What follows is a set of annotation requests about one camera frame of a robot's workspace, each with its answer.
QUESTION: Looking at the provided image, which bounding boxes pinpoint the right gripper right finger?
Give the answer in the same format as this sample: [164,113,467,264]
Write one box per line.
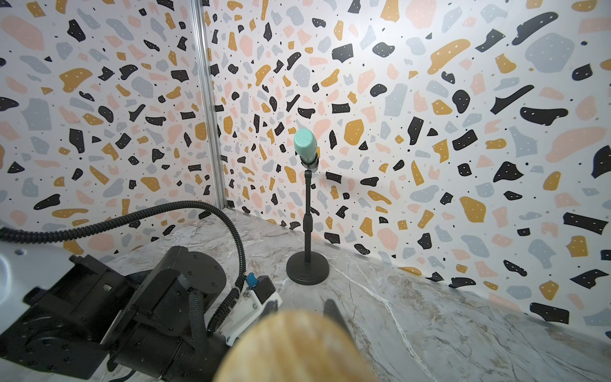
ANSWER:
[323,299,353,340]

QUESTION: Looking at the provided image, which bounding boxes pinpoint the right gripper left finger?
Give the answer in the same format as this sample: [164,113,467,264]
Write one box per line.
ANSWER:
[260,300,278,318]

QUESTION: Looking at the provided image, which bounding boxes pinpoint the wooden handle claw hammer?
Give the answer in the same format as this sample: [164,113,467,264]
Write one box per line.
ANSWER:
[214,310,376,381]

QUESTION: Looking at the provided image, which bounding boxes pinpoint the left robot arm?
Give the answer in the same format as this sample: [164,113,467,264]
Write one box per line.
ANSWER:
[1,243,228,381]

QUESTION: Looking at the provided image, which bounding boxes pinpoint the microphone on black stand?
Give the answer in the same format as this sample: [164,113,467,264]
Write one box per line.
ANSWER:
[286,128,329,286]

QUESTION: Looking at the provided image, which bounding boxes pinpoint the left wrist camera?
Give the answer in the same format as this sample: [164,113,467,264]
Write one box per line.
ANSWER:
[218,273,283,347]

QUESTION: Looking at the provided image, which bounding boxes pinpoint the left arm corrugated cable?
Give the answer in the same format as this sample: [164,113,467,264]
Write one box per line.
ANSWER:
[0,200,248,335]

